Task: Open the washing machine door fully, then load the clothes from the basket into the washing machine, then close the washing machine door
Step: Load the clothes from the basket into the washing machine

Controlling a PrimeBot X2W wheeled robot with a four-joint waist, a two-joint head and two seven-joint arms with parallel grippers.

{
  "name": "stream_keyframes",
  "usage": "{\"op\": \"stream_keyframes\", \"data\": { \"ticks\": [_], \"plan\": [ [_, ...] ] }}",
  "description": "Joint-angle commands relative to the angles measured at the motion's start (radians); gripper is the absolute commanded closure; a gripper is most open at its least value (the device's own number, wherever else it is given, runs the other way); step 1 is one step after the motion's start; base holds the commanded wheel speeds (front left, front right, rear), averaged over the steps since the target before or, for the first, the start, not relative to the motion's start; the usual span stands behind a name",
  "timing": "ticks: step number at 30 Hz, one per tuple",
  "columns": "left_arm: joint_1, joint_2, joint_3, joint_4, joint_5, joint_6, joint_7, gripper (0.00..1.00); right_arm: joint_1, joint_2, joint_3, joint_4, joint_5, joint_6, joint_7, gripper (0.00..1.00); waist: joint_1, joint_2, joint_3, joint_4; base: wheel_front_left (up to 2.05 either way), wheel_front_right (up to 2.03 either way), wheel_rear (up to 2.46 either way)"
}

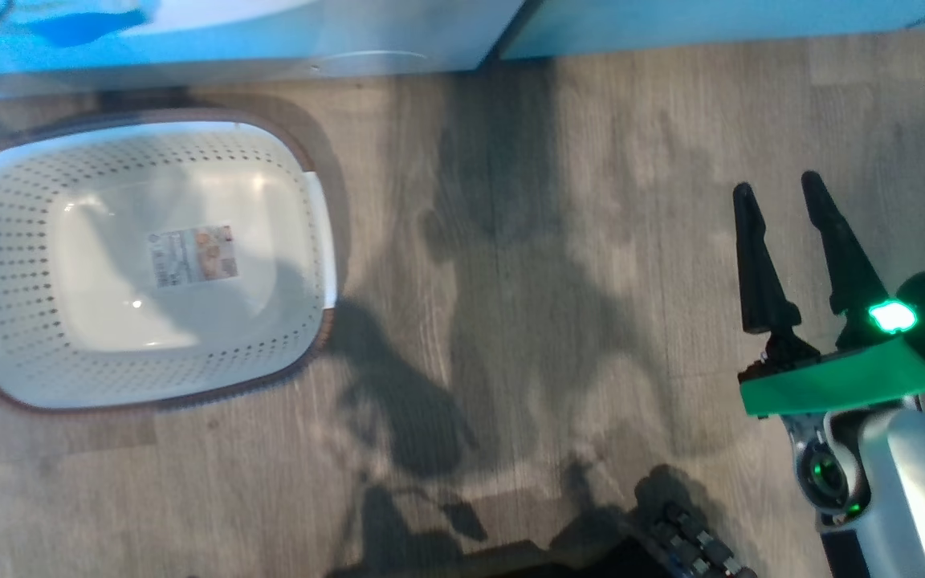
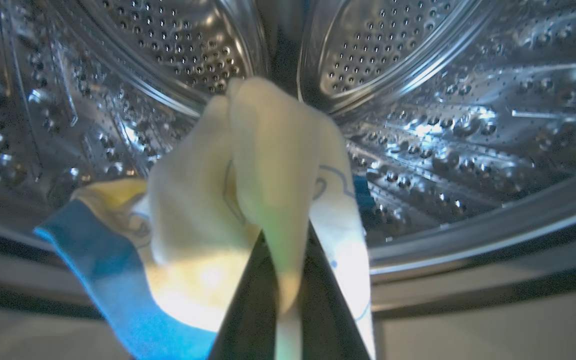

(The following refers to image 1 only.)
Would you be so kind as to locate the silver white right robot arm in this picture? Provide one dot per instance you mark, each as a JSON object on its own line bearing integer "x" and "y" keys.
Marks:
{"x": 912, "y": 490}

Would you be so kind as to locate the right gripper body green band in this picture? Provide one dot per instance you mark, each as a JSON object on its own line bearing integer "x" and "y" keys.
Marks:
{"x": 832, "y": 381}

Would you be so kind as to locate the white washing machine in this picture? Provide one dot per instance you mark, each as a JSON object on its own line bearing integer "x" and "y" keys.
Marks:
{"x": 270, "y": 48}

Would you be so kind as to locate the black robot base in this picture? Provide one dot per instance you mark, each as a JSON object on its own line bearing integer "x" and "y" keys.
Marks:
{"x": 671, "y": 546}

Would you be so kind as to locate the cream perforated laundry basket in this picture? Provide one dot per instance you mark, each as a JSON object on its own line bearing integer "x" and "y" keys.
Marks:
{"x": 13, "y": 241}

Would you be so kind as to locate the small blue cloth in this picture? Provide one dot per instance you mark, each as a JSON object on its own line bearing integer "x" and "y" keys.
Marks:
{"x": 85, "y": 24}

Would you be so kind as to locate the pale teal cabinet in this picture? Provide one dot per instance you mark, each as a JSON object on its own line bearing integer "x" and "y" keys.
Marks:
{"x": 711, "y": 24}

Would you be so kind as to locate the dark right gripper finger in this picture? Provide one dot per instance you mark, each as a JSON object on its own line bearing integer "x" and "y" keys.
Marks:
{"x": 759, "y": 273}
{"x": 844, "y": 257}

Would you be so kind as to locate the paper label in basket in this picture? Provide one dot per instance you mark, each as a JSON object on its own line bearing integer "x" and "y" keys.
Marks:
{"x": 193, "y": 257}

